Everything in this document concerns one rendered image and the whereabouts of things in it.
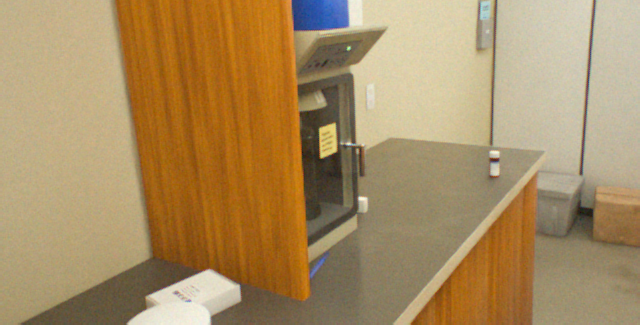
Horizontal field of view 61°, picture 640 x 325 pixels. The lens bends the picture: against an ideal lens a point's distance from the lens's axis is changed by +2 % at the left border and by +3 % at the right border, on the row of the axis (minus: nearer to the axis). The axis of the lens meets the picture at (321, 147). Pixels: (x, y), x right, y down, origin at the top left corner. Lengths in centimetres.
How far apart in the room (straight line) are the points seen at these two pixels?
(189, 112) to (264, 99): 23
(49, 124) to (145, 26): 30
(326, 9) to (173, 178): 56
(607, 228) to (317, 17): 307
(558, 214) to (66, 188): 317
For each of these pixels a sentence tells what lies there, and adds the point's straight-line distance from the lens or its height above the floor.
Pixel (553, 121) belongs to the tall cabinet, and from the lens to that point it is 417.
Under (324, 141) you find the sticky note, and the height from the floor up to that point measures 124.
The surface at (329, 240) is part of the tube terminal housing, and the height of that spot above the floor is 96.
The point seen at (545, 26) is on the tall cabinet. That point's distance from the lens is 411.
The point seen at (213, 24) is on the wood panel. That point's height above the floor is 153.
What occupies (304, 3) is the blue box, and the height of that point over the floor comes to 157.
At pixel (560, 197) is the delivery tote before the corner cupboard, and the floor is 29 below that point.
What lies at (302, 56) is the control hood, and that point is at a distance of 112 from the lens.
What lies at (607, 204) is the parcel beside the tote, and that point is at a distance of 388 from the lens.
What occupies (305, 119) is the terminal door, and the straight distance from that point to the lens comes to 124.
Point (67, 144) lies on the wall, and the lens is 136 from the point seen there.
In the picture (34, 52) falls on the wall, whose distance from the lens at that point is 132.
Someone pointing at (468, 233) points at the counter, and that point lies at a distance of 153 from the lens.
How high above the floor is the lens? 155
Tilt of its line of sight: 14 degrees down
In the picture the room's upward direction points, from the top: 3 degrees counter-clockwise
